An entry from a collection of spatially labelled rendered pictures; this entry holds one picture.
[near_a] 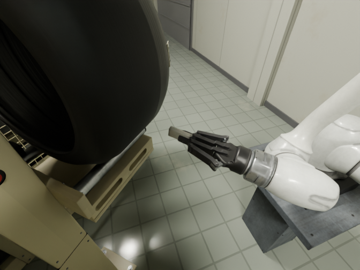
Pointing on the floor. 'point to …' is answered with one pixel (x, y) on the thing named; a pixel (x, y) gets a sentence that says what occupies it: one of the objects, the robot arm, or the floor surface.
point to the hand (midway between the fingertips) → (180, 134)
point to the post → (42, 219)
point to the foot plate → (118, 261)
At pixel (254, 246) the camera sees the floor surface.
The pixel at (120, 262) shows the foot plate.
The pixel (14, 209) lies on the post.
